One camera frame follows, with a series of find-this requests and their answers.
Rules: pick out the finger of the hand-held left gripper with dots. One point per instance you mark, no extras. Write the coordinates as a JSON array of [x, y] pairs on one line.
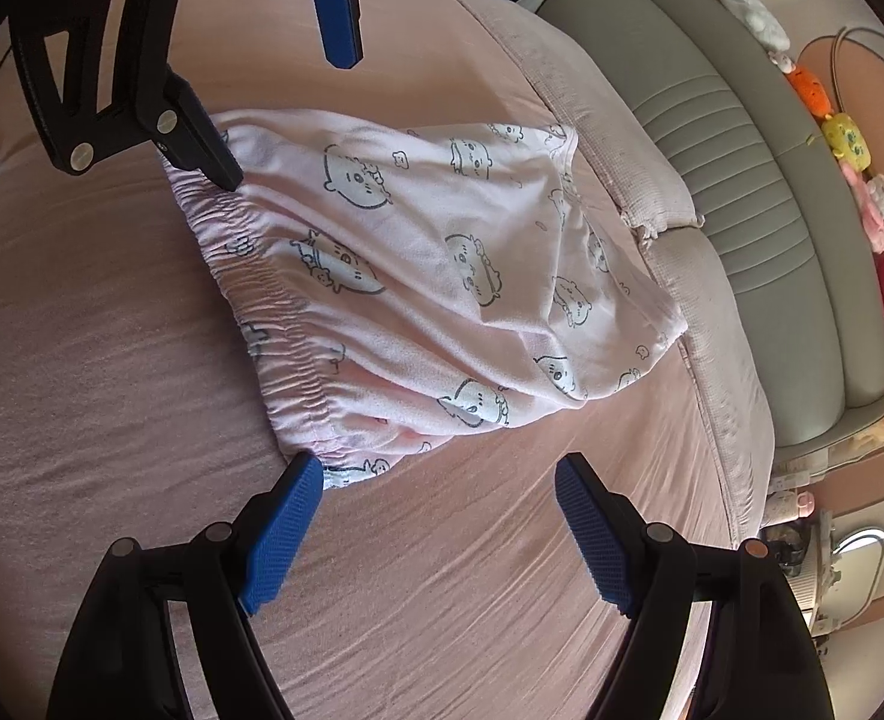
[[337, 7], [134, 52]]

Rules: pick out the white power strip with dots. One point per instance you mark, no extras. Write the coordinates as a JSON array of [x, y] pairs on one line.
[[798, 474]]

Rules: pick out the small white pink plush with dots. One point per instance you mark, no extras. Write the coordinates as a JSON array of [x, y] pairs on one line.
[[781, 62]]

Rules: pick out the white bear plush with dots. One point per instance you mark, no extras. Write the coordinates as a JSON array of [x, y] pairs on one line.
[[880, 193]]

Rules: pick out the white vanity desk with drawers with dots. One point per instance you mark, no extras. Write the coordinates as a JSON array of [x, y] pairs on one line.
[[817, 600]]

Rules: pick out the orange carrot plush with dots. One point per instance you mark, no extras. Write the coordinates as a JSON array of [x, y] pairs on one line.
[[808, 90]]

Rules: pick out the black bag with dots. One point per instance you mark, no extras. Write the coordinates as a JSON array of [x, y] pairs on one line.
[[787, 546]]

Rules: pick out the yellow sponge plush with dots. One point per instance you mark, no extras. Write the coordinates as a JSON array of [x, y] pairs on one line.
[[847, 139]]

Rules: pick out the pink long plush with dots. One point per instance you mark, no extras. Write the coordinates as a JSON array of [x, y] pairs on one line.
[[865, 221]]

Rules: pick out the bed with pink sheet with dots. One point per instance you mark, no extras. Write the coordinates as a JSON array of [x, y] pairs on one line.
[[112, 390]]

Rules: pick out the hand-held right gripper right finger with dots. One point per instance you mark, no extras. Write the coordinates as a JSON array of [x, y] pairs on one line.
[[596, 532]]

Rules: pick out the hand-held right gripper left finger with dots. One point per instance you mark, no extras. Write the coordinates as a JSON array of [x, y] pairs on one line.
[[281, 532]]

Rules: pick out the white bottle with pink cap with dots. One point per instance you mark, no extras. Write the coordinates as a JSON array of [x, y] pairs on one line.
[[790, 506]]

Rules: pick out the rounded vanity mirror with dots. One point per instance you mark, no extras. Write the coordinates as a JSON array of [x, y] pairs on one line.
[[860, 542]]

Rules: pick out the grey padded headboard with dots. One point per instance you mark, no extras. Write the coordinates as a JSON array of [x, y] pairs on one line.
[[749, 165]]

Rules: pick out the pink bear print pajama pants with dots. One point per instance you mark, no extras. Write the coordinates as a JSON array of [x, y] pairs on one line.
[[427, 255]]

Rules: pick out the pinkish grey waffle pillow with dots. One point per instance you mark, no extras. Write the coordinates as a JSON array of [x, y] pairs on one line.
[[599, 112], [719, 390]]

